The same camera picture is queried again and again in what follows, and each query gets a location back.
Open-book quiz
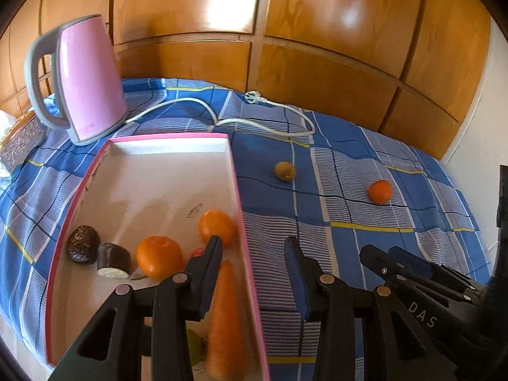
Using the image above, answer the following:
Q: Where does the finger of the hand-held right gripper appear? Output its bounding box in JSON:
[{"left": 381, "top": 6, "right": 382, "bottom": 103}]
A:
[
  {"left": 360, "top": 245, "right": 473, "bottom": 314},
  {"left": 389, "top": 246, "right": 487, "bottom": 292}
]

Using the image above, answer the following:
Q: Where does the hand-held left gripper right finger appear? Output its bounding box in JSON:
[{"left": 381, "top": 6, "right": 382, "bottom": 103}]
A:
[{"left": 284, "top": 236, "right": 449, "bottom": 381}]

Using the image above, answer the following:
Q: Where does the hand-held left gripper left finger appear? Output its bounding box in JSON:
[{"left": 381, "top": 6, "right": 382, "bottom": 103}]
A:
[{"left": 50, "top": 235, "right": 224, "bottom": 381}]

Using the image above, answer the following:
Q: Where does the orange carrot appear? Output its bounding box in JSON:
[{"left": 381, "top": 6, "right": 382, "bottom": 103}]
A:
[{"left": 206, "top": 260, "right": 247, "bottom": 379}]

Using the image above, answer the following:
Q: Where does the orange mandarin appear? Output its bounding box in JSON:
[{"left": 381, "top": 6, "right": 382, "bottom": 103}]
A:
[
  {"left": 137, "top": 236, "right": 184, "bottom": 281},
  {"left": 198, "top": 210, "right": 236, "bottom": 247},
  {"left": 368, "top": 180, "right": 393, "bottom": 206}
]

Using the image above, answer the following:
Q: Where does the cut eggplant piece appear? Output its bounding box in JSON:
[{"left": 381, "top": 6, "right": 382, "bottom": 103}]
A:
[{"left": 97, "top": 242, "right": 132, "bottom": 279}]

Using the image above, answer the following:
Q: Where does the pink cardboard box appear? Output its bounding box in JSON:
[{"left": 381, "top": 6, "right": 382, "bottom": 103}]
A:
[{"left": 44, "top": 132, "right": 271, "bottom": 381}]

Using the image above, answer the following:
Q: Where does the dark brown avocado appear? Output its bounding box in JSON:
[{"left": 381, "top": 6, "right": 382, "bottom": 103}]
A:
[{"left": 67, "top": 225, "right": 101, "bottom": 265}]

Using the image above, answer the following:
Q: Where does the small green fruit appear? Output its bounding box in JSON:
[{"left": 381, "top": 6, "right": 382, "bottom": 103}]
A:
[{"left": 186, "top": 327, "right": 209, "bottom": 367}]

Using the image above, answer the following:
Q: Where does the blue plaid blanket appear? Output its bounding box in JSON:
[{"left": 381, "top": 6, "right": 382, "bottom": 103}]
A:
[{"left": 0, "top": 77, "right": 497, "bottom": 370}]

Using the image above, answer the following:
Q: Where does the brown kiwi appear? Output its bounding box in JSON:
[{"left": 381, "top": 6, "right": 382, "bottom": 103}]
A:
[{"left": 274, "top": 161, "right": 296, "bottom": 182}]

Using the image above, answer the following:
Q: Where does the ornate patterned box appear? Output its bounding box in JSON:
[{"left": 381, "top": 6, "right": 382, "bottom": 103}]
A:
[{"left": 0, "top": 113, "right": 47, "bottom": 177}]

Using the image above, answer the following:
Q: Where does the pink electric kettle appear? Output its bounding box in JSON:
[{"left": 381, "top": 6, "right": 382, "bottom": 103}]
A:
[{"left": 24, "top": 15, "right": 129, "bottom": 146}]

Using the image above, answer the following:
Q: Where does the wooden panelled wardrobe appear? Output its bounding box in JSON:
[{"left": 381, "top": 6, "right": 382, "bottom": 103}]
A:
[{"left": 0, "top": 0, "right": 493, "bottom": 161}]

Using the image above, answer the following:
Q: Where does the white power cord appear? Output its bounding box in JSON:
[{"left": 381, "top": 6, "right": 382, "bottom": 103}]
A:
[{"left": 125, "top": 90, "right": 316, "bottom": 140}]

